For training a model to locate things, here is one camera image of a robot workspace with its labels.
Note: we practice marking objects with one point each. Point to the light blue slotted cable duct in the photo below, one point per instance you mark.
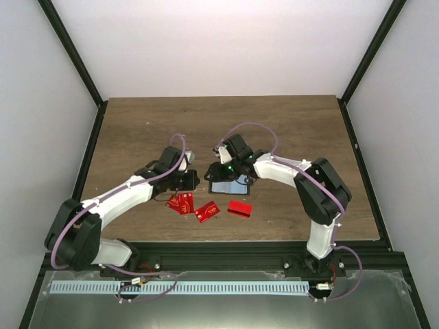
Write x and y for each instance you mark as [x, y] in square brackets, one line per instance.
[182, 288]

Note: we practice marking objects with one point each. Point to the red magnetic stripe card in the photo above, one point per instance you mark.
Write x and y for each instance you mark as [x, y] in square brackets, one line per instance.
[240, 209]

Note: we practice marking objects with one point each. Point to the metal sheet front panel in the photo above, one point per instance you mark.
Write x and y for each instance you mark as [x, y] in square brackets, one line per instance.
[369, 299]

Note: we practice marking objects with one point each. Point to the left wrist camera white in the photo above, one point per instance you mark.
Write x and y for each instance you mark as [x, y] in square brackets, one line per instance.
[186, 161]

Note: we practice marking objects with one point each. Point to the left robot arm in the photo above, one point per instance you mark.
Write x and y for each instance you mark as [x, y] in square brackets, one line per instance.
[74, 238]

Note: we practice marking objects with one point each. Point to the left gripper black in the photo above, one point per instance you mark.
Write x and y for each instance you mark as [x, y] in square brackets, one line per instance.
[193, 183]

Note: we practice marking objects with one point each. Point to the red VIP card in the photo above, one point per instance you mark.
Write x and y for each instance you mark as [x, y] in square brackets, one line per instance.
[207, 211]

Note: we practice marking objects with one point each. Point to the black leather card holder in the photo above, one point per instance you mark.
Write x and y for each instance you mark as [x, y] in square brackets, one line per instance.
[240, 186]

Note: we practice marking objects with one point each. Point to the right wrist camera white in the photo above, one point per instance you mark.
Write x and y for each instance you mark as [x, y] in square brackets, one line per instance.
[223, 155]

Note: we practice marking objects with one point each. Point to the red VIP card overlapped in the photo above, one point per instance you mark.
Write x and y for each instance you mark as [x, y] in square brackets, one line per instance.
[185, 202]

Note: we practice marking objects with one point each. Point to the black aluminium frame rail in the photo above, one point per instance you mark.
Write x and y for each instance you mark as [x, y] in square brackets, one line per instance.
[289, 258]

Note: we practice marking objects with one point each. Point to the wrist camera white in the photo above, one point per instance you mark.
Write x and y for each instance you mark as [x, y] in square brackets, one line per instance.
[223, 155]
[186, 161]

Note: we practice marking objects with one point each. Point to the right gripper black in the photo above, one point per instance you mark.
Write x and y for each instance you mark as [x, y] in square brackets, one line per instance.
[218, 175]

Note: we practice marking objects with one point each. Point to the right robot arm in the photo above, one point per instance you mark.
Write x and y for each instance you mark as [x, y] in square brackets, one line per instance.
[322, 192]

